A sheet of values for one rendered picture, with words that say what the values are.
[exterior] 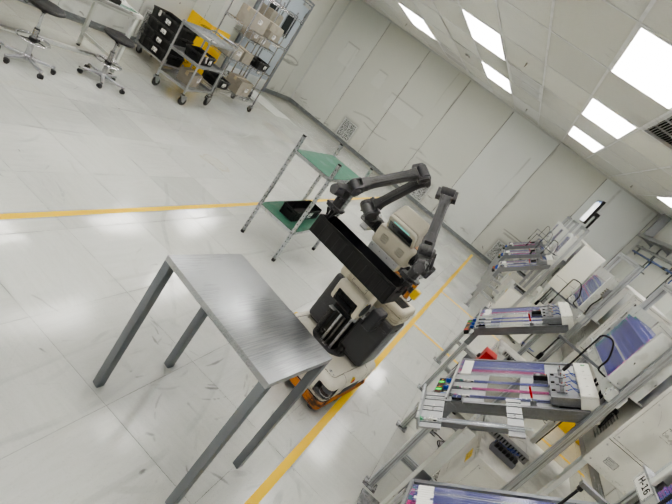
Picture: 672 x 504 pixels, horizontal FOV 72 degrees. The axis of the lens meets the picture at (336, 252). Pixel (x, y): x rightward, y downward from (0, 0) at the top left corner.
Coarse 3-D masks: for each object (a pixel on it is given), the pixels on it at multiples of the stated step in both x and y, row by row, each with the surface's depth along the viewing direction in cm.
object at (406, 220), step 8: (400, 208) 267; (408, 208) 266; (392, 216) 262; (400, 216) 262; (408, 216) 263; (416, 216) 263; (392, 224) 266; (400, 224) 260; (408, 224) 260; (416, 224) 260; (424, 224) 260; (400, 232) 264; (408, 232) 258; (416, 232) 257; (424, 232) 260; (408, 240) 262; (416, 240) 259
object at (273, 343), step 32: (192, 256) 203; (224, 256) 219; (160, 288) 199; (192, 288) 186; (224, 288) 198; (256, 288) 214; (192, 320) 244; (224, 320) 181; (256, 320) 194; (288, 320) 209; (256, 352) 177; (288, 352) 189; (320, 352) 204; (96, 384) 218; (256, 384) 170; (256, 448) 227; (192, 480) 187
